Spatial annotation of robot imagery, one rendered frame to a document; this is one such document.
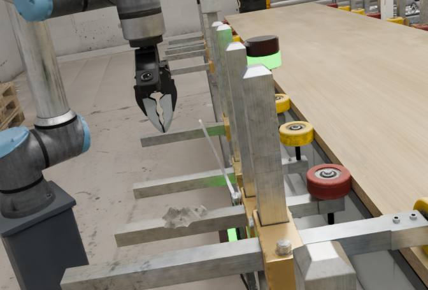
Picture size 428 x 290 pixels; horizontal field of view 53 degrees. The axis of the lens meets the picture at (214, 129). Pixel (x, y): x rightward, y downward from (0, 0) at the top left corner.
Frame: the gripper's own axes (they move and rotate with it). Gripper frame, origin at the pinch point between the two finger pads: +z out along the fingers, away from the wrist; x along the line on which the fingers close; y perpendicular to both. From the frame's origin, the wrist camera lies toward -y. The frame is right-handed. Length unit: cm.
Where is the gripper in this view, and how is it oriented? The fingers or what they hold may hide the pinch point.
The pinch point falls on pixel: (163, 128)
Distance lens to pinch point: 96.3
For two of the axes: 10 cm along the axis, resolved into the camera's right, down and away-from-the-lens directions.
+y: -0.8, -3.4, 9.4
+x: -9.9, 1.7, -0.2
